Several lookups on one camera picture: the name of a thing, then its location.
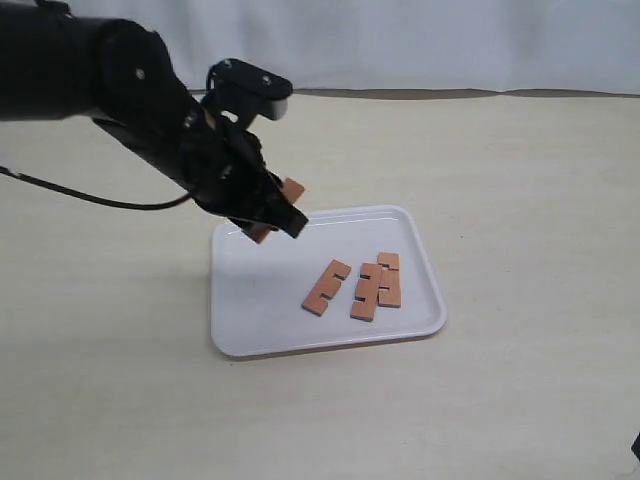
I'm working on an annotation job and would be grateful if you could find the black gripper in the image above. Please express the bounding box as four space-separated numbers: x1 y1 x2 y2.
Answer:
179 114 308 240

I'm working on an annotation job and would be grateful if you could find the wooden notched puzzle piece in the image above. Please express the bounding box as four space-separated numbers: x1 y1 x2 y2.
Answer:
350 263 382 322
301 260 352 316
252 177 305 244
377 252 402 308

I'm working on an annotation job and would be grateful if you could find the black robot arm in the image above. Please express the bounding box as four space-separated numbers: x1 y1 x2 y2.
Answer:
1 1 307 241

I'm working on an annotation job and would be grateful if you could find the white plastic tray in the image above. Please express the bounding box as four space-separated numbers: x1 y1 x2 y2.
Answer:
210 205 447 357

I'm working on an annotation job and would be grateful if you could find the white backdrop curtain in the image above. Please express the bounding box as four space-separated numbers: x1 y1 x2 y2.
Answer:
71 0 639 95

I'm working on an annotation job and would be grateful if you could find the dark object at edge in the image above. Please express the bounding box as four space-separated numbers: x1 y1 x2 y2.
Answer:
631 434 640 460

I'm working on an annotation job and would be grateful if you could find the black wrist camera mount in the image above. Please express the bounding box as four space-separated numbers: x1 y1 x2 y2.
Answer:
201 58 293 130

